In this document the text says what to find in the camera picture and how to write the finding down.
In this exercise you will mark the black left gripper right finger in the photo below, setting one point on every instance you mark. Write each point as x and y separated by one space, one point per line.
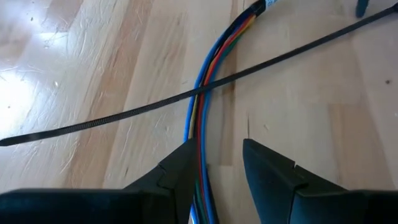
311 205

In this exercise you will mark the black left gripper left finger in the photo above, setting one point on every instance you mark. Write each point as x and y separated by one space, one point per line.
93 207

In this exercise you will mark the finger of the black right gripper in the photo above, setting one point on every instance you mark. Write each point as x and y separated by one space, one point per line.
362 7

